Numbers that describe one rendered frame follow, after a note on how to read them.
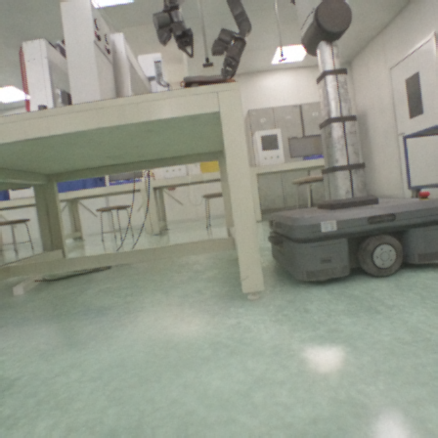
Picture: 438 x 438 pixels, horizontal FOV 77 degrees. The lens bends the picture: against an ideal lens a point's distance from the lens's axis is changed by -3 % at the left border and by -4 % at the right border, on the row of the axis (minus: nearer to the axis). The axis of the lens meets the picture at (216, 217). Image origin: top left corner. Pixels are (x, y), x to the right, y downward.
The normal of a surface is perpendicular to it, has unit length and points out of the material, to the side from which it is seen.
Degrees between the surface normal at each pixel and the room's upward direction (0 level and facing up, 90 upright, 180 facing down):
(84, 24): 90
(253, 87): 90
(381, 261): 90
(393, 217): 90
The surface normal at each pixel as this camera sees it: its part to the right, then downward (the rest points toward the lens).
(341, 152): 0.03, 0.05
